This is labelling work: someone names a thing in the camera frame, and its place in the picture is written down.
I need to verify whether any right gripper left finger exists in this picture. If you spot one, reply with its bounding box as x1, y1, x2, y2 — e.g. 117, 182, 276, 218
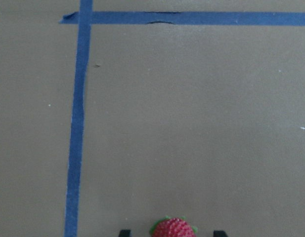
119, 229, 131, 237

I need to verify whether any red strawberry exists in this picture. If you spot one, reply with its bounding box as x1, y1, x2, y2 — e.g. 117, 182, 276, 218
149, 216, 198, 237

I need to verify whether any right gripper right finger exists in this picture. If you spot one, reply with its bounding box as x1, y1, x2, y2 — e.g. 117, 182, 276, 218
213, 230, 228, 237

